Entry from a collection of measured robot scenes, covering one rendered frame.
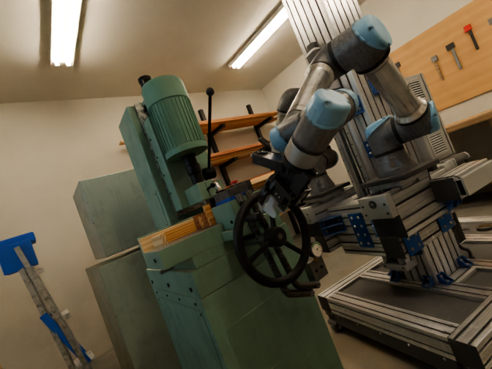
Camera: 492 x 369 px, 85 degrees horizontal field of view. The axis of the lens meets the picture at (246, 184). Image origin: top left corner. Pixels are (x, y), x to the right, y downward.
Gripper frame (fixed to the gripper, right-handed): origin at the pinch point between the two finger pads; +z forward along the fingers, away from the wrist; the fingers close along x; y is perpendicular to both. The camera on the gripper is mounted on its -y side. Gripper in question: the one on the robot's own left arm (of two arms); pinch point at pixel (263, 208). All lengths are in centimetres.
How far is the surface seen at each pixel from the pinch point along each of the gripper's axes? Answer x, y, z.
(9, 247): -62, -67, 74
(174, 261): -20.5, -6.9, 23.3
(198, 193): 1.3, -28.8, 25.6
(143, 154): -6, -63, 32
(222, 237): -2.8, -6.7, 22.8
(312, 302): 24, 26, 42
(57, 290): -58, -123, 243
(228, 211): -0.8, -10.2, 13.3
